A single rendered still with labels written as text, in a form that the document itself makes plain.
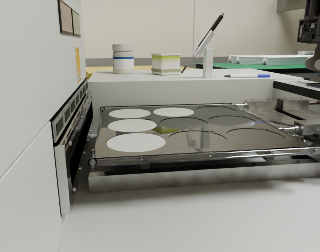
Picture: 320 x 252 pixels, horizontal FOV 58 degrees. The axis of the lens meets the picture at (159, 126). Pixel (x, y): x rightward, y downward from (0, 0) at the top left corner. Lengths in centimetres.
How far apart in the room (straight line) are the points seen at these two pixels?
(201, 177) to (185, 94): 36
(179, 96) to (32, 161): 59
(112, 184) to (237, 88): 50
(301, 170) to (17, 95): 50
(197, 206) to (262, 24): 410
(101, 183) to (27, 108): 26
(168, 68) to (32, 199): 72
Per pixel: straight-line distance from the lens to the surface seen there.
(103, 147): 48
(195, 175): 52
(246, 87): 88
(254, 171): 56
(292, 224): 46
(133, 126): 59
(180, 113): 70
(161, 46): 379
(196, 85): 83
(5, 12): 25
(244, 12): 431
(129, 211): 46
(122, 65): 98
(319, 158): 61
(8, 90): 24
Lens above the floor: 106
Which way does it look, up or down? 16 degrees down
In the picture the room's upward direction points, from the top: straight up
